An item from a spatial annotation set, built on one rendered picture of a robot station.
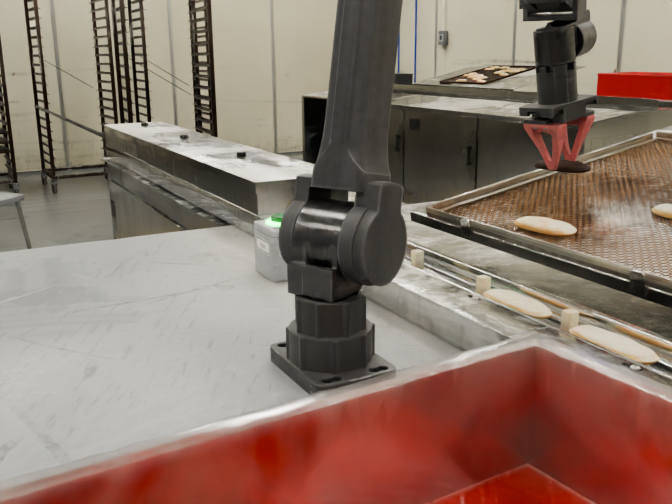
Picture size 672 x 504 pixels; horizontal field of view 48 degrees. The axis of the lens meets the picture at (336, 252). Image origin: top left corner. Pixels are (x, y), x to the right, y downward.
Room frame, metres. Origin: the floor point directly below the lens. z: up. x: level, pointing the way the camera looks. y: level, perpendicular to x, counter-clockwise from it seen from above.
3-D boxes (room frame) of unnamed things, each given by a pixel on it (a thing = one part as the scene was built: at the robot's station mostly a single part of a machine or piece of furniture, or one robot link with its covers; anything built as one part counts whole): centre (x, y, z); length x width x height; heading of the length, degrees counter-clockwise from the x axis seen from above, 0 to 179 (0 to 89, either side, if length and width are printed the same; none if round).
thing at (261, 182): (1.85, 0.34, 0.89); 1.25 x 0.18 x 0.09; 28
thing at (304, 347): (0.70, 0.01, 0.86); 0.12 x 0.09 x 0.08; 28
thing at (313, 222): (0.72, 0.00, 0.94); 0.09 x 0.05 x 0.10; 143
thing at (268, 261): (1.05, 0.07, 0.84); 0.08 x 0.08 x 0.11; 28
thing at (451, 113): (5.04, -0.97, 0.51); 3.00 x 1.26 x 1.03; 28
